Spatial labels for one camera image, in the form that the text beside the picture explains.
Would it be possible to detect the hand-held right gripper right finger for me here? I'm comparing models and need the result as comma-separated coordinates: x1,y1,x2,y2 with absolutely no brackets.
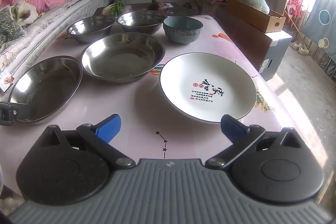
205,114,302,170

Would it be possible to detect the small steel bowl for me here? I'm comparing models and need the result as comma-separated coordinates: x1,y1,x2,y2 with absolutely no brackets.
66,16,116,44

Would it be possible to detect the grey box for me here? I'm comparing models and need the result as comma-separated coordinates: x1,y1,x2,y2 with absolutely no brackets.
260,30,293,82

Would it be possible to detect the white quilted mattress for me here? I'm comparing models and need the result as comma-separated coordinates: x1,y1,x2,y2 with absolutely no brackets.
0,0,113,75

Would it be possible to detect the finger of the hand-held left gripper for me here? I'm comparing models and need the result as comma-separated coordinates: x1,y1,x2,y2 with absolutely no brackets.
0,103,19,127

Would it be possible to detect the open cardboard box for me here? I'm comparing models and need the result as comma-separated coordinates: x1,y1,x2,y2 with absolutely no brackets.
227,0,286,33

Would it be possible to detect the red onion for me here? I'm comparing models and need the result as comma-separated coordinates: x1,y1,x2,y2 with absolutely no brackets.
148,0,168,12

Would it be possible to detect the small steel plate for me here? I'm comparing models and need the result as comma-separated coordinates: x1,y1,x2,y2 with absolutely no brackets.
8,55,83,125

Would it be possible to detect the blue hanging cloth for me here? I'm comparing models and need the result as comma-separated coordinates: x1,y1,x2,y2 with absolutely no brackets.
302,0,336,57

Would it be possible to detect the large brown carton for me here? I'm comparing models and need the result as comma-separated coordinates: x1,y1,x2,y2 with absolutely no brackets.
215,6,273,73

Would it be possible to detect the green patterned pillow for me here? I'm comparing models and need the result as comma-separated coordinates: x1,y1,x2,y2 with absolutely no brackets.
0,7,26,50

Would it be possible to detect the white fleece cloth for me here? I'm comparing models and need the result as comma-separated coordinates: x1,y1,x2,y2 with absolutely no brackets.
10,0,39,26

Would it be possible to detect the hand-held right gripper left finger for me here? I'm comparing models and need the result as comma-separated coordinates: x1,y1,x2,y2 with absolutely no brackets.
39,114,136,170

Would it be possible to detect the large steel bowl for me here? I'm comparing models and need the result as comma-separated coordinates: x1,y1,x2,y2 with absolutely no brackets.
116,10,165,35

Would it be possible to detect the dark printed flat box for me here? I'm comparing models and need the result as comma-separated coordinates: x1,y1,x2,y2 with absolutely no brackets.
95,2,192,17

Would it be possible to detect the white printed ceramic plate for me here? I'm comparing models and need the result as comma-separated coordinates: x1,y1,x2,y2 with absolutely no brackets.
160,52,257,124

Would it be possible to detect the teal ceramic bowl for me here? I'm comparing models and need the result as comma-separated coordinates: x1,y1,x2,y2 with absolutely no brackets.
163,16,204,45

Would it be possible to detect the napa cabbage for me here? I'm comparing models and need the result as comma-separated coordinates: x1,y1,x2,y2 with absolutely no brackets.
102,2,125,16

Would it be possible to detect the large steel plate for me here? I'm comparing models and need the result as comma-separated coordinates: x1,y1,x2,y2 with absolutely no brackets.
80,32,165,84

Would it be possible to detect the printed paper tag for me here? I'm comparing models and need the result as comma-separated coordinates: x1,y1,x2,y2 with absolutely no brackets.
0,70,17,93

